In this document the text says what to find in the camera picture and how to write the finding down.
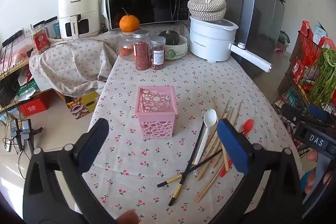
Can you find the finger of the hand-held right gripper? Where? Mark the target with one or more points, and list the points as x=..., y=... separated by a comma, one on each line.
x=317, y=112
x=294, y=114

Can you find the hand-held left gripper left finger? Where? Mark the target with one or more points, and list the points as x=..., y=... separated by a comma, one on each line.
x=92, y=145

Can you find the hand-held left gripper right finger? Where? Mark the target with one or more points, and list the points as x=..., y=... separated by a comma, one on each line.
x=231, y=145

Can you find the bunch of wooden chopsticks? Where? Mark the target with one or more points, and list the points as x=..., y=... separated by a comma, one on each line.
x=210, y=146

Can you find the red plastic spoon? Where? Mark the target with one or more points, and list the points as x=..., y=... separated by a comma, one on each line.
x=246, y=125

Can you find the white plastic spoon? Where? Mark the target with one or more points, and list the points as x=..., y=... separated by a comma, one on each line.
x=210, y=119

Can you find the pink perforated plastic basket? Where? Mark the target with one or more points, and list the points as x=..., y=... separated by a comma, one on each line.
x=155, y=111

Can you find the person's right hand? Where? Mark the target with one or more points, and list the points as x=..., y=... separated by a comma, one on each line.
x=311, y=182

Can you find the person's left hand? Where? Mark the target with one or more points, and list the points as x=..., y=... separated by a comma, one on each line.
x=128, y=217

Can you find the green leafy vegetables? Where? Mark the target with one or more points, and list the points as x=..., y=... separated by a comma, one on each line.
x=324, y=74

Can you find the yellow printed cardboard box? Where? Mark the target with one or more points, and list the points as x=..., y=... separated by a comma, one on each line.
x=81, y=106

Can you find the teal stool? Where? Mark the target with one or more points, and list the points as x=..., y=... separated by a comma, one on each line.
x=303, y=179

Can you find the brown cardboard box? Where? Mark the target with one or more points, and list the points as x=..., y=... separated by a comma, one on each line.
x=292, y=56

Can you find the cherry print tablecloth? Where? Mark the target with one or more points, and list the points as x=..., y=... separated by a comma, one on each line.
x=157, y=161

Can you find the red plastic bag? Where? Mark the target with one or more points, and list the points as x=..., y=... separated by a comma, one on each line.
x=305, y=35

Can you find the cherry print cover cloth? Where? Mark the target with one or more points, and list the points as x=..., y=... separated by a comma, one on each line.
x=71, y=61

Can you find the glass jar with mandarins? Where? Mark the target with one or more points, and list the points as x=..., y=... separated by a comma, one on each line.
x=126, y=48

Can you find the grey refrigerator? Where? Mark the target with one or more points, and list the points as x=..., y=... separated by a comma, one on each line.
x=260, y=16

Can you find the white electric cooking pot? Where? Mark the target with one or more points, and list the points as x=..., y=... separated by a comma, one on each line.
x=210, y=43

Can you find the tall jar of goji berries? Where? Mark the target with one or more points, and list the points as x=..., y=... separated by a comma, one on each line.
x=141, y=53

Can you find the white and green bowl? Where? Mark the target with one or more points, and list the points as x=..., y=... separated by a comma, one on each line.
x=176, y=52

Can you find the small jar of dried fruit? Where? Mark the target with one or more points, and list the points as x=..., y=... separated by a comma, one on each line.
x=157, y=54

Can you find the pink cloth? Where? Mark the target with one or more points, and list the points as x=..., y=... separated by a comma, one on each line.
x=15, y=58

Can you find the red label nut box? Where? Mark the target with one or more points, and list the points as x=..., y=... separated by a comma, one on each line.
x=39, y=41

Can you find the small teal carton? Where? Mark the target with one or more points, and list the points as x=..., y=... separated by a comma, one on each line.
x=57, y=29

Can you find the dark green squash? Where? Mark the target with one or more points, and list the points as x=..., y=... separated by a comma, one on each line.
x=169, y=36

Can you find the orange mandarin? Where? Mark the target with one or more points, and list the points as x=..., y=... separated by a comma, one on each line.
x=129, y=23

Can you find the cream air fryer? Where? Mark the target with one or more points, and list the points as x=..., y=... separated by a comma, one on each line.
x=78, y=8

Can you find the black microwave oven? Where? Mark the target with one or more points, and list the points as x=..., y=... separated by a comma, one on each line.
x=144, y=1

